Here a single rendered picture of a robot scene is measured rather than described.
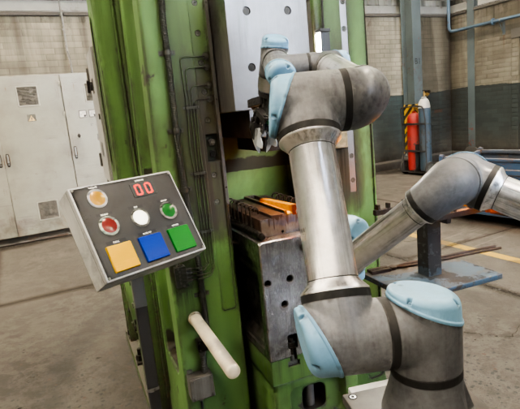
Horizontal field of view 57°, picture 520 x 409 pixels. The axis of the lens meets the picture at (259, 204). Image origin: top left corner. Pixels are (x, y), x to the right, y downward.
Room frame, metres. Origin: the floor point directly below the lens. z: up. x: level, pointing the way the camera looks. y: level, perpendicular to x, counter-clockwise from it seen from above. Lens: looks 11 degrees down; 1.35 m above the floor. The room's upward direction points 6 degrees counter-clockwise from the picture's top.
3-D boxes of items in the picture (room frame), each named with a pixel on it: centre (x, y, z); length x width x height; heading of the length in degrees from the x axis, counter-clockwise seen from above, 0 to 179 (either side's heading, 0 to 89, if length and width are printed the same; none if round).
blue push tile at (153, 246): (1.33, 0.31, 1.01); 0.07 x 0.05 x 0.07; 136
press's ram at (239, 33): (1.91, -0.05, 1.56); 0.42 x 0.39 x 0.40; 21
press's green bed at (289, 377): (1.92, -0.06, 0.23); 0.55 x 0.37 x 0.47; 21
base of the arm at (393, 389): (0.73, -0.25, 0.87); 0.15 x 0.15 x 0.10
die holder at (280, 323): (1.92, -0.06, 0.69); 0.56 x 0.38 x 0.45; 21
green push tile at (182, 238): (1.40, 0.24, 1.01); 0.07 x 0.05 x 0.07; 136
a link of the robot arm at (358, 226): (1.34, -0.25, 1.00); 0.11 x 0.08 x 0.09; 21
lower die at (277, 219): (1.89, -0.01, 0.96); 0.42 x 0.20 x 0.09; 21
